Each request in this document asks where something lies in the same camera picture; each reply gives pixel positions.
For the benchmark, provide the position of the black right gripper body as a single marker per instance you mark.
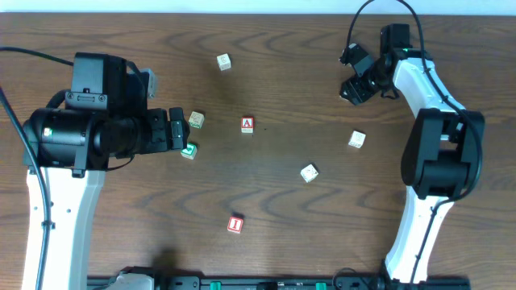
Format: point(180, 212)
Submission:
point(366, 75)

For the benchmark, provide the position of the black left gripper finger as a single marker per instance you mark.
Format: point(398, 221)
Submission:
point(177, 118)
point(178, 143)

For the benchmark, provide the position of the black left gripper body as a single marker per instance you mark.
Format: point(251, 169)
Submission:
point(160, 130)

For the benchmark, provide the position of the plain engraved wooden block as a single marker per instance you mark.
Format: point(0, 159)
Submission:
point(357, 139)

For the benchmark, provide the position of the red letter A wooden block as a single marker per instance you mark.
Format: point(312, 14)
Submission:
point(247, 125)

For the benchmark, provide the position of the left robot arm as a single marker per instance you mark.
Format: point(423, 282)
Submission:
point(67, 165)

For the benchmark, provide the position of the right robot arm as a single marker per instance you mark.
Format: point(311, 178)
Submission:
point(441, 162)

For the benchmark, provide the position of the green-edged animal picture wooden block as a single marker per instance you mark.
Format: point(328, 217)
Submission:
point(196, 119)

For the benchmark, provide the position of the green number 4 wooden block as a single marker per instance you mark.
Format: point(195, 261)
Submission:
point(190, 151)

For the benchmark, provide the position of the plain wooden block far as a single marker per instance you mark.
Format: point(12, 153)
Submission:
point(224, 62)

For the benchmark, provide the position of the tilted wooden block red dot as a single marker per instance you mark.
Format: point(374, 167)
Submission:
point(309, 173)

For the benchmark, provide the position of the red letter I wooden block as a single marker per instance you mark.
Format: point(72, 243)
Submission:
point(235, 224)

